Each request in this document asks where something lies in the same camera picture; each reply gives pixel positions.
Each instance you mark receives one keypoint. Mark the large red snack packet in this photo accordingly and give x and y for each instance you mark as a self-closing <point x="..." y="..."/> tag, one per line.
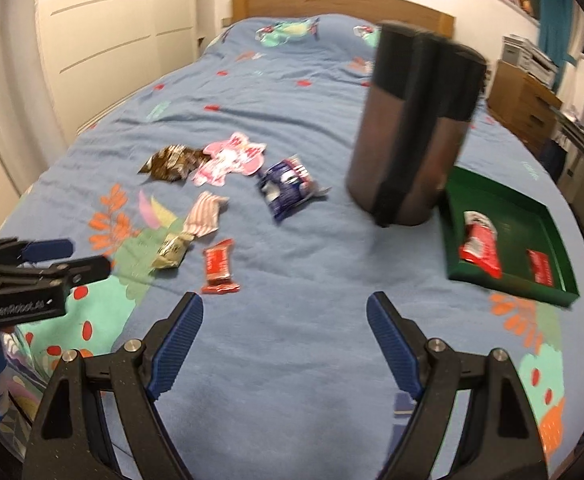
<point x="482" y="247"/>

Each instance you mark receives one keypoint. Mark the wooden headboard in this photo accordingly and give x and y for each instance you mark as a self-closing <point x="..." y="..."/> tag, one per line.
<point x="272" y="2"/>

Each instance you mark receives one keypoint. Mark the black cylindrical container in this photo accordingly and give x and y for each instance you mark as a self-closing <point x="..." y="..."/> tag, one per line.
<point x="407" y="135"/>

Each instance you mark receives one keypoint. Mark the wooden drawer cabinet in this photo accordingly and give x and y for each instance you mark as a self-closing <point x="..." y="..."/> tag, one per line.
<point x="522" y="105"/>

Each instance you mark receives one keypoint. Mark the pink striped snack packet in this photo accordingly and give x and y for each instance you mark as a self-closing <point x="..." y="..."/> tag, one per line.
<point x="204" y="212"/>

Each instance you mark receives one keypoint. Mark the small gold snack packet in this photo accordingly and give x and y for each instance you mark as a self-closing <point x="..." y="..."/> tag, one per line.
<point x="171" y="252"/>

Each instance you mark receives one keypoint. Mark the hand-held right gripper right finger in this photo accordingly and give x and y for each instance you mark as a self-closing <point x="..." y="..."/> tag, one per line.
<point x="389" y="340"/>

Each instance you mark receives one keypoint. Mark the teal curtain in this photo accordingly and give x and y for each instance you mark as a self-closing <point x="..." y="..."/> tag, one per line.
<point x="554" y="15"/>

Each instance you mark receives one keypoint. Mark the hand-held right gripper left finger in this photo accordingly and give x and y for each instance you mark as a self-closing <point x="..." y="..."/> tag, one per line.
<point x="181" y="340"/>

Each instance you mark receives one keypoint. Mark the green tray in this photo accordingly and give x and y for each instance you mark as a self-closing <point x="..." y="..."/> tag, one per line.
<point x="512" y="220"/>

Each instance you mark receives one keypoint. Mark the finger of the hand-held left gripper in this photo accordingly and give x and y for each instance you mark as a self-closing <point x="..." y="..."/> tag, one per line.
<point x="86" y="267"/>
<point x="46" y="249"/>

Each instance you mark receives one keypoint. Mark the white wardrobe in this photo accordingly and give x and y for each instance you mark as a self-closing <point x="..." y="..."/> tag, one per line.
<point x="111" y="25"/>

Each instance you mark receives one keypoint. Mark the blue printed blanket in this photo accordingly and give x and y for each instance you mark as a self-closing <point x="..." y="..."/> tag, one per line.
<point x="297" y="260"/>

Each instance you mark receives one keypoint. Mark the small flat red packet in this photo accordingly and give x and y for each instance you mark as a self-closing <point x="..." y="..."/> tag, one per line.
<point x="542" y="267"/>

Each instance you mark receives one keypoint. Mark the blue snack packet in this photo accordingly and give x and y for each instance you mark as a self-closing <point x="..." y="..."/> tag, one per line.
<point x="284" y="182"/>

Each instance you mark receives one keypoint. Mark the pink character-shaped snack packet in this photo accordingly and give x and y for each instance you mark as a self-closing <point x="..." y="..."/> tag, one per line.
<point x="226" y="157"/>

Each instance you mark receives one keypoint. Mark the brown foil snack packet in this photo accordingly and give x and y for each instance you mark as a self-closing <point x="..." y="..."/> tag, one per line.
<point x="171" y="162"/>

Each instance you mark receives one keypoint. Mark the red snack bar packet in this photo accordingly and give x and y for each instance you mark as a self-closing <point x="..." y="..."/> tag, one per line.
<point x="217" y="265"/>

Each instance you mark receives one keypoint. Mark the grey box stack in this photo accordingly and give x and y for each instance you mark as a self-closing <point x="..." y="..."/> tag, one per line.
<point x="527" y="57"/>

